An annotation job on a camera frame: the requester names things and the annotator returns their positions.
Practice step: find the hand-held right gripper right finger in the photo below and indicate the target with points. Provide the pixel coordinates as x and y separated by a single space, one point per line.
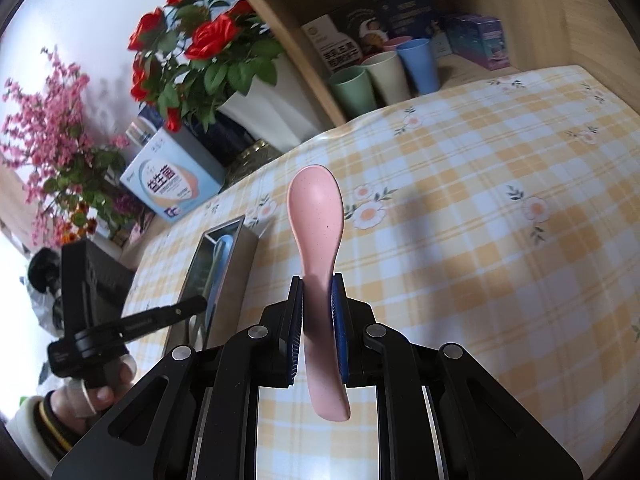
339 330

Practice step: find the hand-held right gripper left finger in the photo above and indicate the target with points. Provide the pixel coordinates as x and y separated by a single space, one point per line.
296 330

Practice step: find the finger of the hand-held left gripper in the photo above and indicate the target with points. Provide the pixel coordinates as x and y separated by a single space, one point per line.
165 315

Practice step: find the metal utensil tray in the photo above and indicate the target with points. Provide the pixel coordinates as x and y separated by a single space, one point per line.
240 260

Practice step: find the pink spoon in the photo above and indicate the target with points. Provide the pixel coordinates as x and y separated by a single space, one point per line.
315 210

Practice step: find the person's left hand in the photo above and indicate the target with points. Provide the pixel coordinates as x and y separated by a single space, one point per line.
100 392

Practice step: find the white and blue product box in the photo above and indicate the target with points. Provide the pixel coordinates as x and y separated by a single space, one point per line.
170 180

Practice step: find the silver and navy box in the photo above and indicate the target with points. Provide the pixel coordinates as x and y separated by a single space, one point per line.
139 134

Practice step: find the pink blossom arrangement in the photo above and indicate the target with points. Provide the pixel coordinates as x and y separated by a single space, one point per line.
55 125

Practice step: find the yellow checked floral tablecloth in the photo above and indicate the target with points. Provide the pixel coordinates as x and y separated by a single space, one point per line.
475 210

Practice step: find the red roses in white pot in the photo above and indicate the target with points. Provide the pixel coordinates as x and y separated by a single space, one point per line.
270 105

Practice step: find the green cup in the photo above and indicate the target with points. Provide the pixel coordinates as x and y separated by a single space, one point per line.
352 95

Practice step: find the beige cup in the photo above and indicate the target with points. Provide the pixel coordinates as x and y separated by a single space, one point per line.
387 80

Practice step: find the blue cup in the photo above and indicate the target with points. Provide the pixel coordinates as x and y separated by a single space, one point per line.
420 67

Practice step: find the beige box with dark print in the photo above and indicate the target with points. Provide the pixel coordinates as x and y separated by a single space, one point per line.
330 45

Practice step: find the pink cup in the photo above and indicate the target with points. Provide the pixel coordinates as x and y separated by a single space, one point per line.
397 42

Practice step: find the dark blue box with figure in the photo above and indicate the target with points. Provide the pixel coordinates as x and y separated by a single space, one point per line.
362 22

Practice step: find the wooden shelf unit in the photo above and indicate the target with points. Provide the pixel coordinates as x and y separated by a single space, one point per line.
280 15

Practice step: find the purple box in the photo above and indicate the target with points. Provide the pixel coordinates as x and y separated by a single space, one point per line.
477 42

